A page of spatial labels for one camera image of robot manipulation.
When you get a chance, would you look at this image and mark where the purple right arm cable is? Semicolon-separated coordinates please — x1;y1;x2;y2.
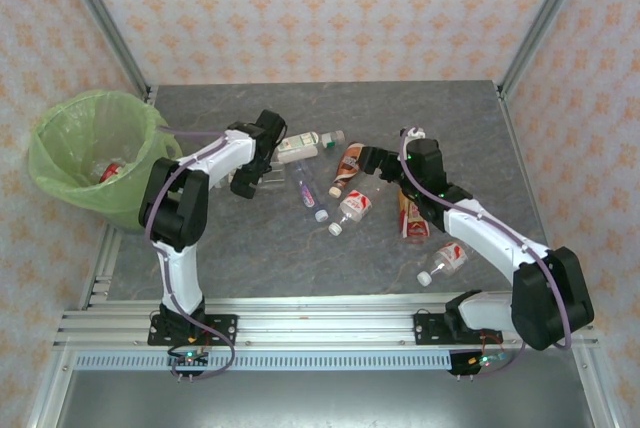
399;126;574;379

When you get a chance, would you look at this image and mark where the clear bottle red white label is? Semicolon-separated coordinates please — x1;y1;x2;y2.
416;241;471;287
327;189;374;237

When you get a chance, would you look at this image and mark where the grey metal base panel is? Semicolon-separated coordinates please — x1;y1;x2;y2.
54;370;591;428

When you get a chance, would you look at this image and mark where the white bottle with green label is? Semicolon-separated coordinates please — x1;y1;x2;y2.
273;130;346;165

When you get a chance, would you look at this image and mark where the brown coffee bottle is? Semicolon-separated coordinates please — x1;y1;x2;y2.
328;141;365;199

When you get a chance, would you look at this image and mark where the aluminium frame post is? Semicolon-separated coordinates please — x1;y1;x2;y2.
54;0;154;97
497;0;596;97

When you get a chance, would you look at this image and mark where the green plastic bin liner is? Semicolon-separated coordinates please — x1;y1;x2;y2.
27;89;184;212

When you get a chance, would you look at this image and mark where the clear bottle with purple label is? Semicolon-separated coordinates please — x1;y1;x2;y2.
292;160;330;223

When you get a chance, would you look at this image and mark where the aluminium table side rail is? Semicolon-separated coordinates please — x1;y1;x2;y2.
79;225;121;309
497;85;556;254

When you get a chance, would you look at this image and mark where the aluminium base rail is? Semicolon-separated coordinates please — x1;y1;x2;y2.
52;297;599;349

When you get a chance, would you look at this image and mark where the grey slotted cable duct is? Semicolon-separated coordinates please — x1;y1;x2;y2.
74;351;501;372

